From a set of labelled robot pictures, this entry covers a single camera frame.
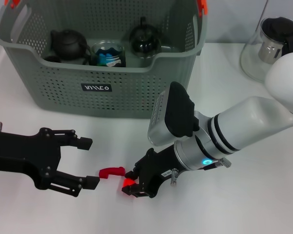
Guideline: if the red slope brick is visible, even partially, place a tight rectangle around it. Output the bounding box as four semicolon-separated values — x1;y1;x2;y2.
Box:
123;178;137;188

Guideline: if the dark red arch brick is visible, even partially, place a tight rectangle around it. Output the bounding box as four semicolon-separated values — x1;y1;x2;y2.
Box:
99;166;126;179

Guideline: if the right gripper cable with plugs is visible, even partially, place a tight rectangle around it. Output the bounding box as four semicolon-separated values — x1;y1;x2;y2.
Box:
170;157;231;187

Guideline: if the grey perforated storage bin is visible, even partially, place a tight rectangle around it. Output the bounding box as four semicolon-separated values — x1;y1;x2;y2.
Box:
0;0;208;119

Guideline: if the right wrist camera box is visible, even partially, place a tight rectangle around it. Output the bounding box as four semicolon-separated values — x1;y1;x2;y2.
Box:
147;81;200;147

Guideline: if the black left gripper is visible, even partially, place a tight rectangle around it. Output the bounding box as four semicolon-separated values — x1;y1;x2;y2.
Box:
0;127;100;198

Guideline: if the glass pitcher with black handle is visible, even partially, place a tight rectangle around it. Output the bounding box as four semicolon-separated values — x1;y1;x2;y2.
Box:
239;16;293;83

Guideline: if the glass teacup with black base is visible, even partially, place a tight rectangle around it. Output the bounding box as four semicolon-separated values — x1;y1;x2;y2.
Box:
89;40;127;68
129;16;161;59

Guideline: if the blue square brick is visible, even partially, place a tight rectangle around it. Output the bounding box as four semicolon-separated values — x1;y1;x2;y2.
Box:
97;49;113;64

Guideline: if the black clay teapot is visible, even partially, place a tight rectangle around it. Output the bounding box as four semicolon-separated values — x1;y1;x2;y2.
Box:
50;29;91;61

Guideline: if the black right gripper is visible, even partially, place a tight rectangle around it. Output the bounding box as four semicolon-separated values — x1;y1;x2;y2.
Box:
121;145;184;198

